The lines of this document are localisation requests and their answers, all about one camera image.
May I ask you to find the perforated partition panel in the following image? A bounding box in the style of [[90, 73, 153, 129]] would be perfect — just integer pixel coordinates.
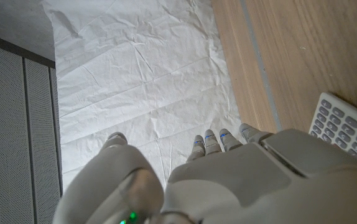
[[0, 29, 63, 224]]

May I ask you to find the white backdrop cloth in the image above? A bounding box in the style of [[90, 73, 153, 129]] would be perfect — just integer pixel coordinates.
[[40, 0, 244, 190]]

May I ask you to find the white calculator with grey keys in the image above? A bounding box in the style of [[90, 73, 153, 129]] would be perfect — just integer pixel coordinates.
[[308, 91, 357, 167]]

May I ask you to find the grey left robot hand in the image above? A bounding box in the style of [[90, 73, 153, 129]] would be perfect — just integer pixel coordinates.
[[52, 123, 357, 224]]

